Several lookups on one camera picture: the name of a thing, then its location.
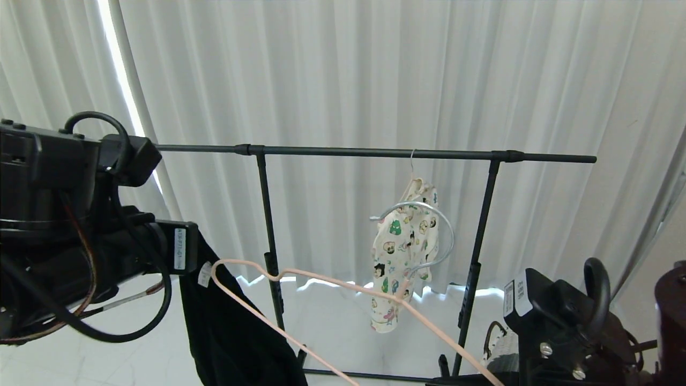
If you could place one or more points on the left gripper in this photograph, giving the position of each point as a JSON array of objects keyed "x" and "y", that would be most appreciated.
[{"x": 107, "y": 252}]

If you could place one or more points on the black garment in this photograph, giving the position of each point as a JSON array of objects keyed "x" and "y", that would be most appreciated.
[{"x": 236, "y": 343}]

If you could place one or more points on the cream printed garment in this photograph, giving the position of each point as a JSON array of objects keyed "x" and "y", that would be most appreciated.
[{"x": 402, "y": 241}]

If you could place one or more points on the pink clothes hanger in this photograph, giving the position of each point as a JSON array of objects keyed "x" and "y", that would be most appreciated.
[
  {"x": 453, "y": 238},
  {"x": 411, "y": 161}
]

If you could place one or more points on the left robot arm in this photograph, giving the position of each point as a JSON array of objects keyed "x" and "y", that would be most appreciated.
[{"x": 43, "y": 177}]

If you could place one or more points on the black clothes rack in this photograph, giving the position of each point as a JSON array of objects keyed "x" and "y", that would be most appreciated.
[{"x": 348, "y": 153}]

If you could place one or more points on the white laundry basket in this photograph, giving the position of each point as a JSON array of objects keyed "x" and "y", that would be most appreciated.
[{"x": 501, "y": 343}]

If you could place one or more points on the white curtain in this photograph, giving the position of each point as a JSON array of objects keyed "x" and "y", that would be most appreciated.
[{"x": 348, "y": 69}]

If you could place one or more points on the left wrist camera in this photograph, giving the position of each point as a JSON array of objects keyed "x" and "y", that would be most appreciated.
[{"x": 134, "y": 158}]

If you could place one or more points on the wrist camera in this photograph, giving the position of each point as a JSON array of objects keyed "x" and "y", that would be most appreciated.
[
  {"x": 134, "y": 158},
  {"x": 557, "y": 316}
]

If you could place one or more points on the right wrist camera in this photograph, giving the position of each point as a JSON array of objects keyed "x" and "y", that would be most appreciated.
[{"x": 557, "y": 316}]

